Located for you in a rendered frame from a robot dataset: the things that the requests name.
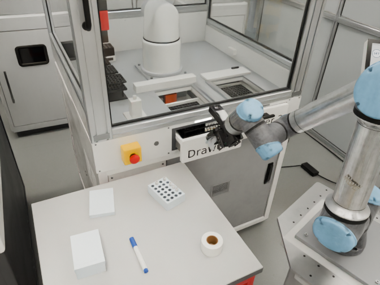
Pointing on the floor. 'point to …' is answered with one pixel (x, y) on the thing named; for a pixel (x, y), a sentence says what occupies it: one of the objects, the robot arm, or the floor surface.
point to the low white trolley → (143, 236)
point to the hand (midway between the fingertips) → (213, 138)
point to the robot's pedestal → (313, 251)
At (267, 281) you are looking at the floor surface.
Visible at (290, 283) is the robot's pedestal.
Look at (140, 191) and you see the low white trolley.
